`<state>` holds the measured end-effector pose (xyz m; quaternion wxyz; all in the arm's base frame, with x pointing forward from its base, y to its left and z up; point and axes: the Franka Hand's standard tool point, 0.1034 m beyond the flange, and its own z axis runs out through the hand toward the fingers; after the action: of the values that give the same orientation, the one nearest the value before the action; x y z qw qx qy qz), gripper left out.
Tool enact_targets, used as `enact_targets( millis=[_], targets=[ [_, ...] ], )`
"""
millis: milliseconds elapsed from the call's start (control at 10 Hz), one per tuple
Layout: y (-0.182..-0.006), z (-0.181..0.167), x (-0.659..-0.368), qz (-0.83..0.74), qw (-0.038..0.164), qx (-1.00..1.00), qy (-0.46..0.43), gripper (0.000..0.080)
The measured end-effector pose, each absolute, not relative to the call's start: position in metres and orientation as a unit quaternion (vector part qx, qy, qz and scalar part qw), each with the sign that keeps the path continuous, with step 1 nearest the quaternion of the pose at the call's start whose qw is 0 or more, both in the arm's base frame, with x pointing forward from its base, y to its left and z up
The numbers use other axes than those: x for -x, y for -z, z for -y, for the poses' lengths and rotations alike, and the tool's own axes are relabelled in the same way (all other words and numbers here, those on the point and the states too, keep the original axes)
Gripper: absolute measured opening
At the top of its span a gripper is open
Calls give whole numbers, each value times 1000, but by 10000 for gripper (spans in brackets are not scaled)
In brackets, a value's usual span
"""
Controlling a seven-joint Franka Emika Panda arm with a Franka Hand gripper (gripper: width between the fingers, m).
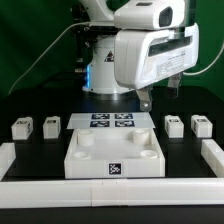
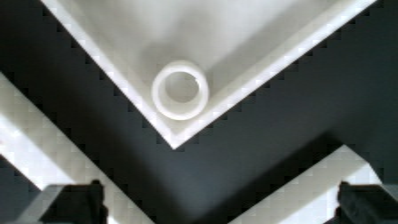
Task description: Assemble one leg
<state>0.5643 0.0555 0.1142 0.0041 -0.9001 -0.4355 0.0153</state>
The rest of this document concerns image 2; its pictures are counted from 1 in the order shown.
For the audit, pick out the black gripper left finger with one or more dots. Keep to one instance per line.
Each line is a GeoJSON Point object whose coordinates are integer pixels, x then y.
{"type": "Point", "coordinates": [70, 204]}

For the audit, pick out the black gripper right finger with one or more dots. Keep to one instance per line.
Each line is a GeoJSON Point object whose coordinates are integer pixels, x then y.
{"type": "Point", "coordinates": [367, 204]}

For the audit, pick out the white square tabletop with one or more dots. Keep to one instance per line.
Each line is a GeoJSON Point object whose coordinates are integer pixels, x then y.
{"type": "Point", "coordinates": [193, 51]}

